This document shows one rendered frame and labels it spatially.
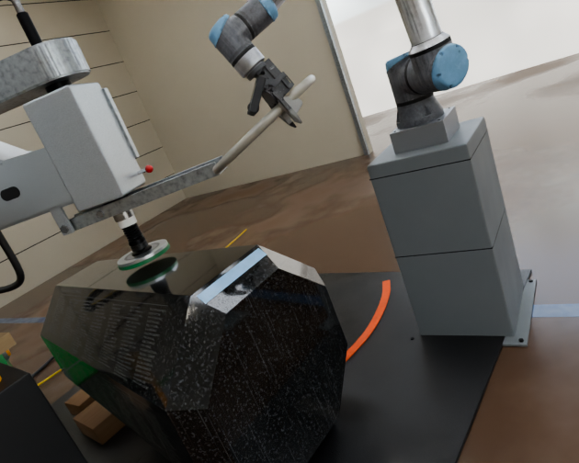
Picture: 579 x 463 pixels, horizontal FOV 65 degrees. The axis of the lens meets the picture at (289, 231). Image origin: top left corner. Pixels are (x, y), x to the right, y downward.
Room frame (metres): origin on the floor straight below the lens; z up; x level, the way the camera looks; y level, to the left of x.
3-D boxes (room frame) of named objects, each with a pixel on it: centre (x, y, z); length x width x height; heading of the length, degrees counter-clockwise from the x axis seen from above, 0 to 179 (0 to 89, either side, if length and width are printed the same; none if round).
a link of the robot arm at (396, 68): (1.85, -0.67, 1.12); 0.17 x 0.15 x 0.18; 16
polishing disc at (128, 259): (1.83, 0.59, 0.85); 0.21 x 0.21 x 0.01
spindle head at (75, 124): (1.85, 0.67, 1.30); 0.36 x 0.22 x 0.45; 77
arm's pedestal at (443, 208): (1.86, -0.67, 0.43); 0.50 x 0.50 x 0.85; 52
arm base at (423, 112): (1.86, -0.66, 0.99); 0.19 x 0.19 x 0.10
